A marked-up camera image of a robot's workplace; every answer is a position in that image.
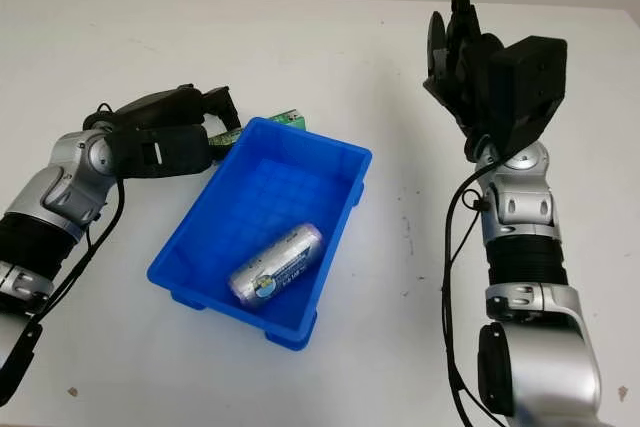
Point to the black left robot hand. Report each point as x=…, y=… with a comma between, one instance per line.
x=160, y=109

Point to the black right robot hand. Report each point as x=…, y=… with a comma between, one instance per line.
x=475, y=92

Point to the green carton box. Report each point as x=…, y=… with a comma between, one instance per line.
x=290, y=119

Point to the silver cylindrical can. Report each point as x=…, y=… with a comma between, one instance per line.
x=277, y=267

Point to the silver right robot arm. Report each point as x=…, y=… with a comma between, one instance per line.
x=550, y=307

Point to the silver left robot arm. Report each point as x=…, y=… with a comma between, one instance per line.
x=65, y=182

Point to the blue plastic tray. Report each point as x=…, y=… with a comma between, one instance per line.
x=280, y=182

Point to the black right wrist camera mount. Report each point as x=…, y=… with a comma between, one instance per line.
x=530, y=82

